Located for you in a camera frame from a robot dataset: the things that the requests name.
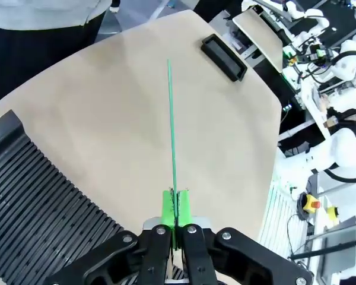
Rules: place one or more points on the black slotted PCB rack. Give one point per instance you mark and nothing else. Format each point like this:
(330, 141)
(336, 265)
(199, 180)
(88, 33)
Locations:
(41, 190)

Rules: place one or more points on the yellow emergency stop box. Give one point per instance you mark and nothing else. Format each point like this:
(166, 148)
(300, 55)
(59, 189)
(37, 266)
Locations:
(310, 203)

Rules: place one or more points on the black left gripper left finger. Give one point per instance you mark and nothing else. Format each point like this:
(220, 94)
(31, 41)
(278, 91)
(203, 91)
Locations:
(154, 243)

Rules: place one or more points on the light rectangular side table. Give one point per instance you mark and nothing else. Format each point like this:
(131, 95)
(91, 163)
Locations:
(259, 35)

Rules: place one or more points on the person in grey hoodie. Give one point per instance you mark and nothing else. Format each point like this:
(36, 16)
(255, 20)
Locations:
(41, 44)

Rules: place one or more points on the black plastic tray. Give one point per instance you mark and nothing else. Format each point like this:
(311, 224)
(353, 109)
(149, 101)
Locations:
(224, 58)

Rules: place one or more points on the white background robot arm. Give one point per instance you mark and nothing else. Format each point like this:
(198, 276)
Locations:
(348, 60)

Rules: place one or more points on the seated person with black hair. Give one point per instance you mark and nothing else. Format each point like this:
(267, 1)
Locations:
(350, 142)

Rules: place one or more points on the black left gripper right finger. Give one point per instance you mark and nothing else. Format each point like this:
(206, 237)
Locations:
(195, 246)

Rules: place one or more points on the green PCB board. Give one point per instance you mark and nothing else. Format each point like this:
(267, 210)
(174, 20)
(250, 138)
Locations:
(172, 124)

